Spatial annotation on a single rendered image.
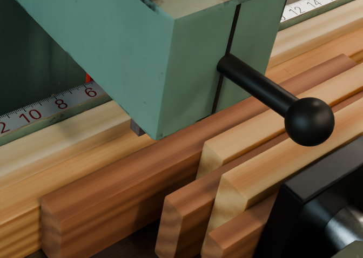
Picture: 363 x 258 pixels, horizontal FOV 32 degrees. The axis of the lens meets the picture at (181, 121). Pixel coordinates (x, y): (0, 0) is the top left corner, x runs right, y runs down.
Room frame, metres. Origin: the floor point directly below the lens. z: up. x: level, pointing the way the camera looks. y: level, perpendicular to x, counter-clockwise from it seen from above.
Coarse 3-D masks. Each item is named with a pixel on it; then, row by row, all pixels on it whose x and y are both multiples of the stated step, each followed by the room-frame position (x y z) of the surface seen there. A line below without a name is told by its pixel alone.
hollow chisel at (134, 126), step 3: (132, 120) 0.26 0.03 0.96; (132, 123) 0.26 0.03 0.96; (135, 123) 0.26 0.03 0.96; (132, 126) 0.26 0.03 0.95; (135, 126) 0.26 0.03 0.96; (138, 126) 0.26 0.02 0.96; (132, 129) 0.26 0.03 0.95; (135, 129) 0.26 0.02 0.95; (138, 129) 0.26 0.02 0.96; (141, 129) 0.26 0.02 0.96; (135, 132) 0.26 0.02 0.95; (138, 132) 0.26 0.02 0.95; (141, 132) 0.26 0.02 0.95; (144, 132) 0.26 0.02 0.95; (138, 135) 0.26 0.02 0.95; (141, 135) 0.26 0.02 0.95
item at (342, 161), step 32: (320, 160) 0.22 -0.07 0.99; (352, 160) 0.22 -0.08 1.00; (288, 192) 0.20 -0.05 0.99; (320, 192) 0.20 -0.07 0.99; (352, 192) 0.22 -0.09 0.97; (288, 224) 0.19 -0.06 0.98; (320, 224) 0.21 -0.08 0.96; (352, 224) 0.21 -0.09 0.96; (256, 256) 0.20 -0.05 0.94; (288, 256) 0.20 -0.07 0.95; (320, 256) 0.22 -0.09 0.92
